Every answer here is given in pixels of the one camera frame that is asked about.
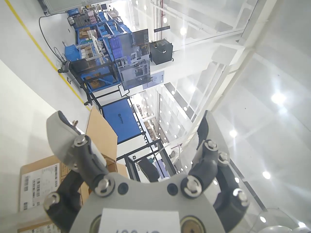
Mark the large dark display screen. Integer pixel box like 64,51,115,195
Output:
108,29,151,91

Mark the black box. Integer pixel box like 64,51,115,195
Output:
148,39,174,66

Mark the blue storage rack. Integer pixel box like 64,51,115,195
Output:
64,8,133,94

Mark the large brown cardboard carton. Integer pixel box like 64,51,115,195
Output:
19,107,128,233

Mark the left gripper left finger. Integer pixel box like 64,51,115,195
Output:
44,111,115,223

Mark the blue partition panel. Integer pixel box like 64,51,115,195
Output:
102,98,139,144

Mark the black cable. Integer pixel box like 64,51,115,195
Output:
39,12,71,61

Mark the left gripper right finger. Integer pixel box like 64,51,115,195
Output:
184,110,251,221

